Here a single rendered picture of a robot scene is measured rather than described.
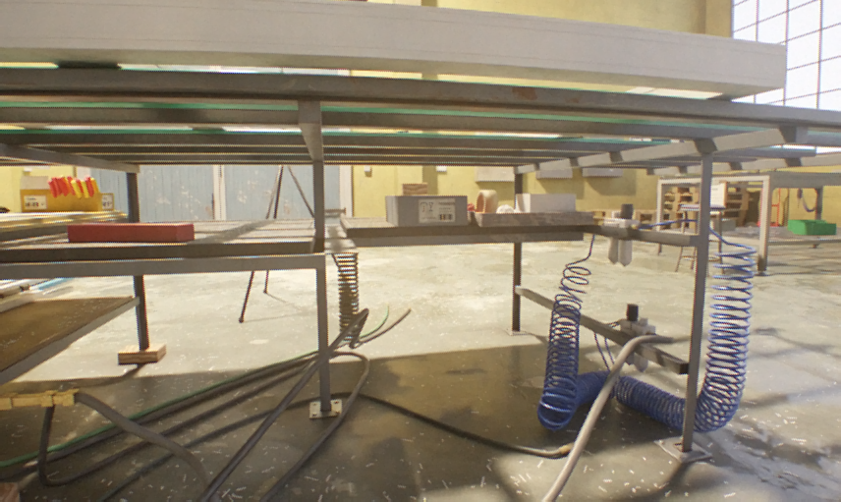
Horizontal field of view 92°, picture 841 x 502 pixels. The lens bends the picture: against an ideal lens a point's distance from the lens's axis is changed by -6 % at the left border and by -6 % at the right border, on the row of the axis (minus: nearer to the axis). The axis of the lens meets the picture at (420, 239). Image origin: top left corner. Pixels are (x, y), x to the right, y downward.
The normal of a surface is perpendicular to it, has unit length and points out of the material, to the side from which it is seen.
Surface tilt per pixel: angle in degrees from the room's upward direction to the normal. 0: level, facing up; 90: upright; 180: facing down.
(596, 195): 90
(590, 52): 90
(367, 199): 90
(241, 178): 90
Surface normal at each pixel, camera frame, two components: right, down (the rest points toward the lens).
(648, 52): 0.19, 0.10
